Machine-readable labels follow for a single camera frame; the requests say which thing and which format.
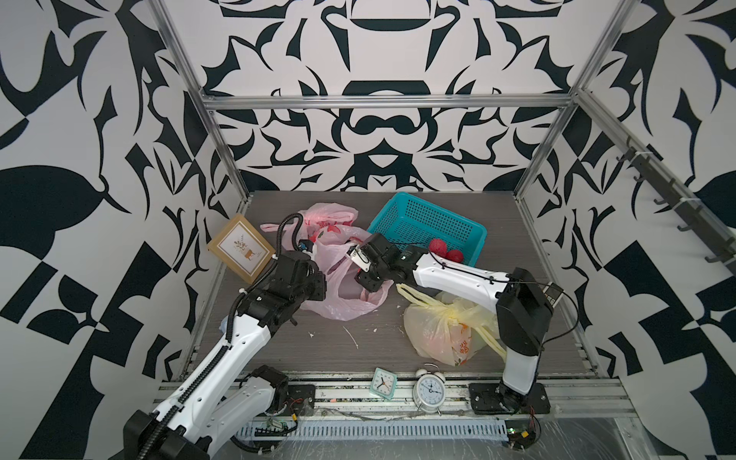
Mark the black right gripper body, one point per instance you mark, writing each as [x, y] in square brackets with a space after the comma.
[369, 279]

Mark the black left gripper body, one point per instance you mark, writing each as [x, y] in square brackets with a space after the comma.
[313, 290]

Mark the pink plastic bag front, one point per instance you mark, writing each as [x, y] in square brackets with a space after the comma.
[345, 298]

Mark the pink plastic bag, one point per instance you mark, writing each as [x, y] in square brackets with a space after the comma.
[332, 218]
[345, 298]

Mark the yellow plastic bag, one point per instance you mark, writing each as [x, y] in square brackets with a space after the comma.
[447, 328]

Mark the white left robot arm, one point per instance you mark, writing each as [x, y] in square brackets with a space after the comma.
[199, 417]

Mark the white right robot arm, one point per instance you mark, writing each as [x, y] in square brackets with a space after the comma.
[523, 306]

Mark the pink plastic bag rear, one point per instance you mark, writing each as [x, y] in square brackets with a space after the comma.
[332, 218]

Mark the teal perforated plastic basket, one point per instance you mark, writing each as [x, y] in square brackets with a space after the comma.
[409, 220]

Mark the gold framed picture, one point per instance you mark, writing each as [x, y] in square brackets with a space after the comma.
[242, 248]

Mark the small teal square clock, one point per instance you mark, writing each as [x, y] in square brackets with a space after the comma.
[383, 384]

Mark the white twin-bell alarm clock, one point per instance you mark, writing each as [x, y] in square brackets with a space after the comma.
[429, 392]

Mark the grey calculator remote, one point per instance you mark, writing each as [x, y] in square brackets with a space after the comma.
[553, 293]

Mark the white slotted cable duct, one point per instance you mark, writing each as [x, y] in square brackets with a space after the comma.
[383, 430]

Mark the wall hook rail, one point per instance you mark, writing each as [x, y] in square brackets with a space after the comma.
[675, 196]

